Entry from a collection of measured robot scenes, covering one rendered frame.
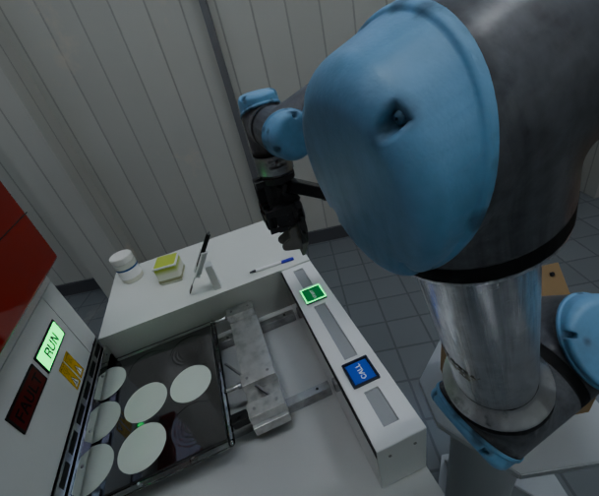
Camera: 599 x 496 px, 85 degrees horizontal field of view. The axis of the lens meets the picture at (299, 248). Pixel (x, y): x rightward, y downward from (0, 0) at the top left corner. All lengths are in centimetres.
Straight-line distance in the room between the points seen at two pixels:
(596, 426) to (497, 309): 64
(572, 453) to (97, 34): 274
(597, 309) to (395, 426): 34
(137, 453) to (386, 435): 50
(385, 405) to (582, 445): 37
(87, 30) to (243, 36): 92
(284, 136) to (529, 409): 45
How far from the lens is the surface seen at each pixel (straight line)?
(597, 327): 53
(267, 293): 101
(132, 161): 274
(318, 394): 82
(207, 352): 92
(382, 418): 65
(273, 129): 51
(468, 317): 27
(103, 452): 90
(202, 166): 261
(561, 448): 84
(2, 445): 74
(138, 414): 91
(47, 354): 87
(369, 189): 16
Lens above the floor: 153
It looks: 33 degrees down
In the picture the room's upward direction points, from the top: 14 degrees counter-clockwise
